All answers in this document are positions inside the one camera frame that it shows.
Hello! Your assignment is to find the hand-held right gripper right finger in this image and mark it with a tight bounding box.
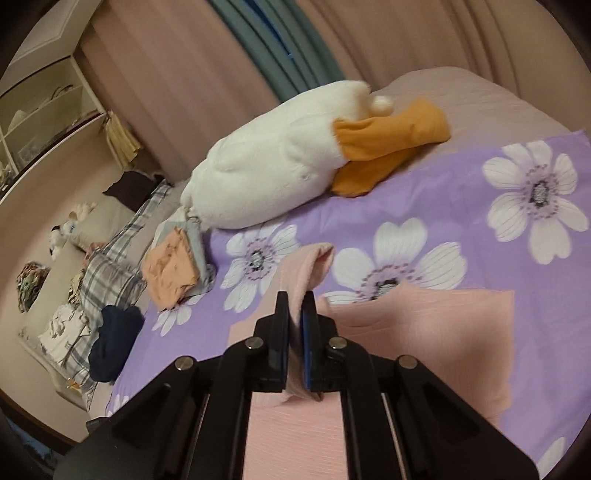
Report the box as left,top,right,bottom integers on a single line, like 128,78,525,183
300,292,539,480

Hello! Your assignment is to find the orange folded garment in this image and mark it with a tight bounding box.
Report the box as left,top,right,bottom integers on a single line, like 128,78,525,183
142,229,201,311

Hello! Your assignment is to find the pink striped shirt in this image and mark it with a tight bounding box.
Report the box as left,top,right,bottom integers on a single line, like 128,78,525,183
229,243,515,480

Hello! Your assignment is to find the white plush goose toy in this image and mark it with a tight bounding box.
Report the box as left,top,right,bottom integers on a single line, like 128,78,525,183
180,80,451,230

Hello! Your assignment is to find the grey-blue folded garment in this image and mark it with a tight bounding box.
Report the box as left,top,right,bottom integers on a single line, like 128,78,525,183
154,208,218,296

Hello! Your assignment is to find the white cartoon print pillow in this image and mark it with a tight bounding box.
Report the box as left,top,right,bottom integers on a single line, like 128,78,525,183
39,305,93,370

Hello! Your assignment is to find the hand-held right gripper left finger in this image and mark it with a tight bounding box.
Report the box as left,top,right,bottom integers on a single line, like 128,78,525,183
60,292,291,480

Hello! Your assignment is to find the yellow hanging cloth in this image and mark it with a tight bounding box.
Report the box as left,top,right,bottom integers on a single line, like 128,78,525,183
102,111,144,168

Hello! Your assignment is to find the navy cloth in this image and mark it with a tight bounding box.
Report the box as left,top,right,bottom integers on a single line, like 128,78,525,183
89,305,145,383

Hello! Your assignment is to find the teal curtain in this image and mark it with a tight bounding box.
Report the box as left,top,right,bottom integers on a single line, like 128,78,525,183
205,0,345,104

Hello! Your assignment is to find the patterned round cushion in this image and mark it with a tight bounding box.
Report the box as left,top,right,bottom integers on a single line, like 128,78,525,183
17,261,51,313

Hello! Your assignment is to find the small white plush toy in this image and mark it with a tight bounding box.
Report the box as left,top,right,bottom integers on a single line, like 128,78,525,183
50,202,99,261

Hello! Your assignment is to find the white shelf cabinet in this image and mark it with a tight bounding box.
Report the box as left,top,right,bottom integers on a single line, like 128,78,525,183
0,0,109,195

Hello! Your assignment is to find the dark brown cloth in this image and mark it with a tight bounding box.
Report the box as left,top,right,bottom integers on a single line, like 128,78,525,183
102,171,164,200

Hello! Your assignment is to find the beige pillow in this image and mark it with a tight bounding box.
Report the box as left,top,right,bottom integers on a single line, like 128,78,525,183
69,196,139,250

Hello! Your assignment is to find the purple floral blanket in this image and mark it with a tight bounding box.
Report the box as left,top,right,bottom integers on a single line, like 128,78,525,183
105,129,591,480

